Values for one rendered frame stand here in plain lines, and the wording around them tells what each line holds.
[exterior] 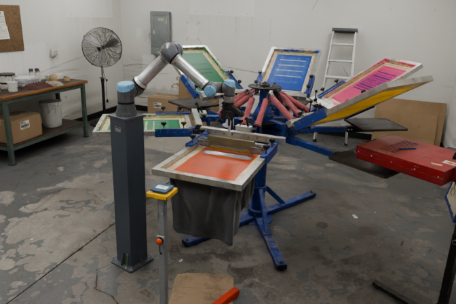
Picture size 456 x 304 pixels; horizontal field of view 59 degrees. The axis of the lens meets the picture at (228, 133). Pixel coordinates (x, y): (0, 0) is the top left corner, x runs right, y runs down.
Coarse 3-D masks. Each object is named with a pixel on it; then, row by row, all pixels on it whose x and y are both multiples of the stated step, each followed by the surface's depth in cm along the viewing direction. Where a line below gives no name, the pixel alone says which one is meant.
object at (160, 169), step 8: (256, 144) 298; (264, 144) 299; (184, 152) 276; (168, 160) 259; (176, 160) 267; (264, 160) 267; (152, 168) 245; (160, 168) 245; (256, 168) 252; (168, 176) 242; (176, 176) 240; (184, 176) 238; (192, 176) 236; (200, 176) 235; (208, 176) 236; (248, 176) 238; (208, 184) 233; (216, 184) 231; (224, 184) 229; (232, 184) 227; (240, 184) 227
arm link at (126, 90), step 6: (120, 84) 276; (126, 84) 276; (132, 84) 278; (120, 90) 275; (126, 90) 275; (132, 90) 278; (120, 96) 276; (126, 96) 276; (132, 96) 279; (126, 102) 277
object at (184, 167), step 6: (204, 150) 291; (210, 150) 292; (216, 150) 292; (222, 150) 293; (192, 156) 278; (198, 156) 279; (210, 156) 279; (216, 156) 280; (222, 156) 280; (186, 162) 266; (192, 162) 267; (180, 168) 256; (186, 168) 256; (192, 168) 256; (198, 168) 257
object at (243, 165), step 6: (252, 156) 282; (246, 162) 270; (240, 168) 259; (204, 174) 247; (210, 174) 248; (216, 174) 248; (222, 174) 248; (228, 174) 249; (234, 174) 249; (234, 180) 240
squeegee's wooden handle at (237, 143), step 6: (210, 138) 291; (216, 138) 290; (222, 138) 288; (228, 138) 286; (234, 138) 286; (210, 144) 293; (216, 144) 291; (222, 144) 289; (228, 144) 288; (234, 144) 286; (240, 144) 284; (246, 144) 282; (252, 144) 281
